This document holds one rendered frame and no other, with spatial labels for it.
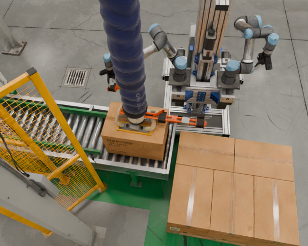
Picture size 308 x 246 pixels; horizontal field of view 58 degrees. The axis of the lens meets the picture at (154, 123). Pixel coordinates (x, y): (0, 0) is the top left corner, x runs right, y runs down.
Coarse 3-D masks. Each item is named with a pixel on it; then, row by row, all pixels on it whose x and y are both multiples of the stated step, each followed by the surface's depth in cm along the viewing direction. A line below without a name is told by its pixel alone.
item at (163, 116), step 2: (164, 112) 256; (166, 112) 256; (160, 114) 256; (162, 114) 256; (164, 114) 256; (166, 114) 254; (158, 116) 255; (160, 116) 255; (162, 116) 255; (164, 116) 255; (166, 116) 253; (158, 118) 254; (160, 118) 254; (162, 118) 254; (164, 118) 254; (166, 118) 252; (158, 120) 252; (160, 120) 252; (162, 120) 252; (164, 120) 252; (158, 122) 255; (160, 122) 255; (162, 122) 254; (164, 122) 254
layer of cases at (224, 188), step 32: (192, 160) 291; (224, 160) 290; (256, 160) 289; (288, 160) 288; (192, 192) 274; (224, 192) 273; (256, 192) 272; (288, 192) 271; (192, 224) 259; (224, 224) 258; (256, 224) 257; (288, 224) 256
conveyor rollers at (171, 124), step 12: (12, 108) 330; (24, 120) 322; (84, 120) 319; (12, 132) 316; (48, 132) 312; (96, 132) 311; (168, 132) 309; (84, 144) 303; (168, 144) 300; (96, 156) 296; (108, 156) 297; (132, 156) 295; (168, 156) 296
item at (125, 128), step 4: (124, 124) 265; (128, 124) 262; (140, 124) 266; (120, 128) 263; (124, 128) 263; (128, 128) 263; (140, 128) 261; (144, 128) 263; (132, 132) 262; (136, 132) 261; (140, 132) 261; (144, 132) 261; (148, 132) 260
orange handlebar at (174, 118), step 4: (116, 88) 274; (120, 112) 259; (148, 112) 258; (144, 116) 256; (148, 116) 256; (168, 116) 255; (172, 116) 255; (176, 116) 255; (168, 120) 253; (172, 120) 253; (176, 120) 253; (192, 120) 253; (192, 124) 251
